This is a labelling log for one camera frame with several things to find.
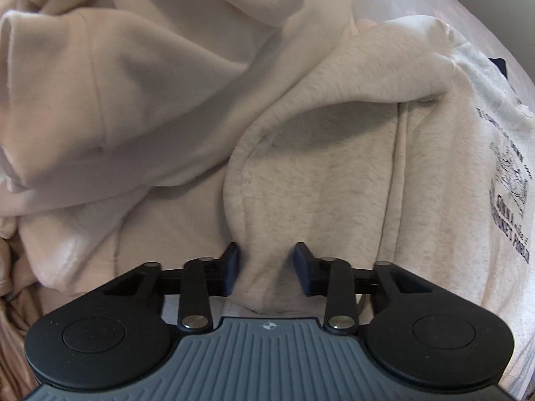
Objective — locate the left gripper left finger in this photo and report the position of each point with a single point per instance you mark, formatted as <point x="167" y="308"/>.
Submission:
<point x="124" y="330"/>

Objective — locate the light grey printed sweatshirt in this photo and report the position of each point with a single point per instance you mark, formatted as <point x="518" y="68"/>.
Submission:
<point x="407" y="145"/>

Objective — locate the dark navy garment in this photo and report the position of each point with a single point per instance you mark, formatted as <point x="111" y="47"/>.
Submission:
<point x="500" y="63"/>

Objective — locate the pink polka dot bedsheet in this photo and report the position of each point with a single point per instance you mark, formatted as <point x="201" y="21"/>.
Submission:
<point x="499" y="28"/>

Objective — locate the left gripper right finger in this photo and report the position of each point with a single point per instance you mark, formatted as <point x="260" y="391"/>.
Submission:
<point x="413" y="329"/>

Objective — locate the beige fleece garment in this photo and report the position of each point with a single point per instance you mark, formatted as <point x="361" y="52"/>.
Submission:
<point x="101" y="100"/>

